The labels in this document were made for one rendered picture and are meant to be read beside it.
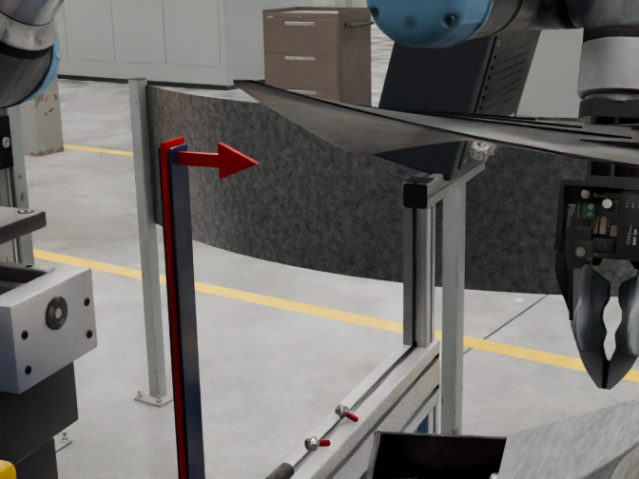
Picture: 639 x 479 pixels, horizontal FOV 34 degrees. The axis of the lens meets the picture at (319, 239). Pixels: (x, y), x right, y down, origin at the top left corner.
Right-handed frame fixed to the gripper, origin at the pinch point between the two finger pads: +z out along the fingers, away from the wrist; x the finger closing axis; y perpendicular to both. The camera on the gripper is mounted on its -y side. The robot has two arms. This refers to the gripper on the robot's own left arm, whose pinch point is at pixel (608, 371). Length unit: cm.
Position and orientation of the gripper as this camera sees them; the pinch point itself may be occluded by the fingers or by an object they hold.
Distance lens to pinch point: 83.9
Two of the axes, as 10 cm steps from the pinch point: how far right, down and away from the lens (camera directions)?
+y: -4.0, -0.5, -9.2
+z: -1.0, 10.0, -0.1
